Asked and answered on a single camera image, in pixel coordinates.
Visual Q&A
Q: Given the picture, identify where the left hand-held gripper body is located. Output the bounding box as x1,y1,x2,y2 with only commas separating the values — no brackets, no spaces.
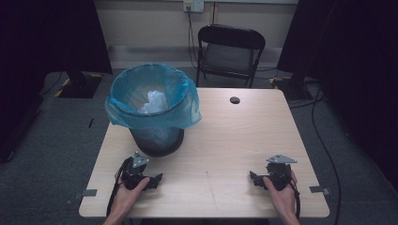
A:
120,151,151,191

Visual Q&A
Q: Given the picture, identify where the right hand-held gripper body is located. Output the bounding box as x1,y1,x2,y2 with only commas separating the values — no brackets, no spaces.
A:
265,154,299,191

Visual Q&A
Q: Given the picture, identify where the person's right hand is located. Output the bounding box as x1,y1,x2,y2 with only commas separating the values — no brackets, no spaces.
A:
262,170,299,218

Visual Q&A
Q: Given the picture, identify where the person's left hand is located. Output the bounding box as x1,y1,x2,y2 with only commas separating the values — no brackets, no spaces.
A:
110,176,151,217

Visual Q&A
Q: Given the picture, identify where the dark round trash bin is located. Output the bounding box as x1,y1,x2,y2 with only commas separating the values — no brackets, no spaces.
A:
129,126,186,158

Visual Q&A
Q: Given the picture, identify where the grey tape strip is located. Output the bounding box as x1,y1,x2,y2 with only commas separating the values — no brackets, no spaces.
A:
309,185,331,196
74,188,99,198

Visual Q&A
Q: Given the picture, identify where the crumpled white paper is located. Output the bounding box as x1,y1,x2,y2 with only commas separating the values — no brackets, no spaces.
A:
136,90,169,115

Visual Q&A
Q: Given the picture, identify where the blue plastic bin liner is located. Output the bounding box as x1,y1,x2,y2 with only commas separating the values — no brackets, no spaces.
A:
104,62,203,130

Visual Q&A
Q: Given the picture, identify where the black stand base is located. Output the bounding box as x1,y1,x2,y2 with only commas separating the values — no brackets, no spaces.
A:
269,74,314,102
54,70,103,99

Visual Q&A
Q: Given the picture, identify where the black folding chair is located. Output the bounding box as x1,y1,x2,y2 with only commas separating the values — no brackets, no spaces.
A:
195,23,267,89

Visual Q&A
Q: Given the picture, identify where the black curtain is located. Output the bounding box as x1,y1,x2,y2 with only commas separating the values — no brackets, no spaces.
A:
276,0,398,191
0,0,114,163

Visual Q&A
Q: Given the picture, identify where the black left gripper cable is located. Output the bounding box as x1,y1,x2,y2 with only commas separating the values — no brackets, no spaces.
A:
105,157,133,218

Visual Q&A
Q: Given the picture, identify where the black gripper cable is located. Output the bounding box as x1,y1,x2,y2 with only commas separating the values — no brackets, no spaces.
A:
105,157,133,218
289,180,302,219

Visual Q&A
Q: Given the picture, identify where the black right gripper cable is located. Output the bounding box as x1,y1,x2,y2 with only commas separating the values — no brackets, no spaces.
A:
289,180,302,219

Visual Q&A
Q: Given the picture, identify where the long black floor cable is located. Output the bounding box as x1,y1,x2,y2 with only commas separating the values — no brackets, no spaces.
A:
311,78,343,225

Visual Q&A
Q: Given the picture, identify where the black wall socket cable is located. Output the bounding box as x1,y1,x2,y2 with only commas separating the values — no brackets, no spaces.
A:
187,7,201,70

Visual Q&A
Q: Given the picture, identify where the white wall socket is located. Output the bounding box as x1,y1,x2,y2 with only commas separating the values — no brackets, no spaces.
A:
182,0,205,13

